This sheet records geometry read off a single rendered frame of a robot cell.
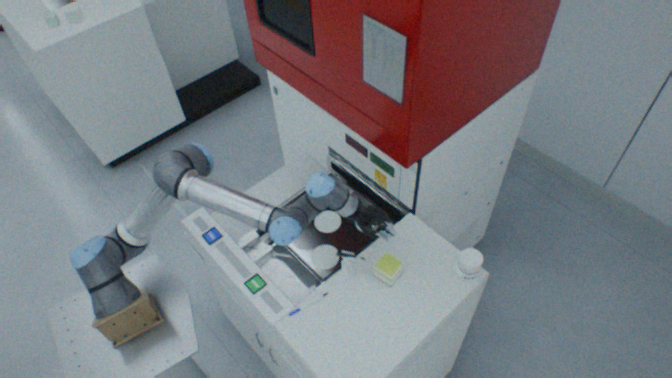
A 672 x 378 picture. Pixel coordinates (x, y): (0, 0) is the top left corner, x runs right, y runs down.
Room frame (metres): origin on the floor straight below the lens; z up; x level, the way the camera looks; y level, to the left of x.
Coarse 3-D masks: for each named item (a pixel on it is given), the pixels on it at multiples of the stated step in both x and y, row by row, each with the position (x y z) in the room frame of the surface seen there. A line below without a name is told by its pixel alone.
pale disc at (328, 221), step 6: (330, 210) 1.10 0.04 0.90; (318, 216) 1.08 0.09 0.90; (324, 216) 1.08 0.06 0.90; (330, 216) 1.08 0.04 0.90; (336, 216) 1.07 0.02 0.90; (318, 222) 1.05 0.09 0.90; (324, 222) 1.05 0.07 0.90; (330, 222) 1.05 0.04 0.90; (336, 222) 1.05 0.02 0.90; (318, 228) 1.02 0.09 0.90; (324, 228) 1.02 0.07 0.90; (330, 228) 1.02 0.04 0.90; (336, 228) 1.02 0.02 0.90
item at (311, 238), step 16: (336, 176) 1.27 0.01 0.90; (304, 192) 1.20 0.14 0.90; (352, 224) 1.03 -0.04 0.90; (304, 240) 0.98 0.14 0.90; (320, 240) 0.97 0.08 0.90; (336, 240) 0.97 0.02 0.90; (352, 240) 0.96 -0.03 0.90; (368, 240) 0.96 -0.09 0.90; (304, 256) 0.91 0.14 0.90; (320, 272) 0.84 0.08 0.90
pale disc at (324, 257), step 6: (324, 246) 0.94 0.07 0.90; (330, 246) 0.94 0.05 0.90; (312, 252) 0.92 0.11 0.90; (318, 252) 0.92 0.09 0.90; (324, 252) 0.92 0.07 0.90; (330, 252) 0.92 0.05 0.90; (336, 252) 0.92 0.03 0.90; (312, 258) 0.90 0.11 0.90; (318, 258) 0.90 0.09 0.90; (324, 258) 0.89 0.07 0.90; (330, 258) 0.89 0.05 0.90; (336, 258) 0.89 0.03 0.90; (318, 264) 0.87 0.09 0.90; (324, 264) 0.87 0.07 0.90; (330, 264) 0.87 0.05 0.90; (336, 264) 0.87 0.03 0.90
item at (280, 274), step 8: (272, 256) 0.93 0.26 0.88; (264, 264) 0.90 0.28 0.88; (272, 264) 0.90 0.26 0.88; (280, 264) 0.89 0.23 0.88; (264, 272) 0.86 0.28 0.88; (272, 272) 0.86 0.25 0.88; (280, 272) 0.86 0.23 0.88; (288, 272) 0.86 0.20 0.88; (272, 280) 0.83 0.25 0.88; (280, 280) 0.83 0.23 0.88; (288, 280) 0.83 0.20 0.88; (296, 280) 0.83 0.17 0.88; (280, 288) 0.80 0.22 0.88; (288, 288) 0.80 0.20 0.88; (296, 288) 0.79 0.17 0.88; (304, 288) 0.79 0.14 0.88; (288, 296) 0.77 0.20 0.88; (296, 296) 0.76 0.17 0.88
